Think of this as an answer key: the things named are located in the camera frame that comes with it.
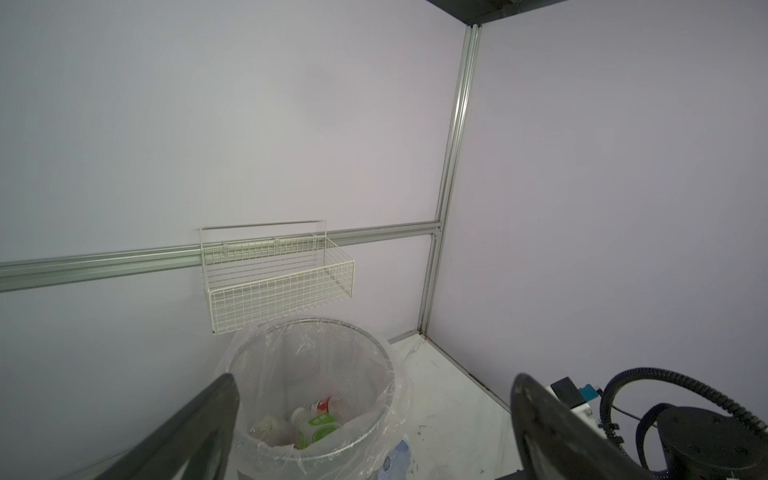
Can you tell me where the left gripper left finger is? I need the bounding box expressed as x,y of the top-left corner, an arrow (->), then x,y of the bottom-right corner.
99,373 -> 239,480

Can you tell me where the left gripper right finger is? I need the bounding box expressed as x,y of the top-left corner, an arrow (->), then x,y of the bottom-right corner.
510,373 -> 652,480

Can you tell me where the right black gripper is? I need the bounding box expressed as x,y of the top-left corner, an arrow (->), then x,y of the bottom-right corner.
635,404 -> 767,479

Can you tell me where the clear jar white lid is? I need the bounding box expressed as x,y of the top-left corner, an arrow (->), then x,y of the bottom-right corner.
248,415 -> 295,447

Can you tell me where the green label clear bottle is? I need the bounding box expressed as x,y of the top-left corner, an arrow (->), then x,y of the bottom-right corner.
290,407 -> 342,450

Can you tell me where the red label clear bottle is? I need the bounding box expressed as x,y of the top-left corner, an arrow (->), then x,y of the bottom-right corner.
310,395 -> 352,423

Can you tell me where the crushed bottle blue label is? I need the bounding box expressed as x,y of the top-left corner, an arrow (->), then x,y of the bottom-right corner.
371,437 -> 412,480

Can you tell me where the grey mesh waste bin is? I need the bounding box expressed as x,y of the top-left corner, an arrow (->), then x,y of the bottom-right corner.
226,316 -> 397,480

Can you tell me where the clear plastic bin liner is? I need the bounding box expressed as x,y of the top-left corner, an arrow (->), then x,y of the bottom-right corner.
214,313 -> 415,480

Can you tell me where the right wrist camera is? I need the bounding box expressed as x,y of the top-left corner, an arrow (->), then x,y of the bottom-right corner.
546,377 -> 605,437

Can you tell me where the right black corrugated cable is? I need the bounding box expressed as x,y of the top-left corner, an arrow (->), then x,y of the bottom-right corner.
598,367 -> 768,445

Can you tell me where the white wire wall basket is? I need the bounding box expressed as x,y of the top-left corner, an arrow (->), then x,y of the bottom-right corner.
198,220 -> 356,335

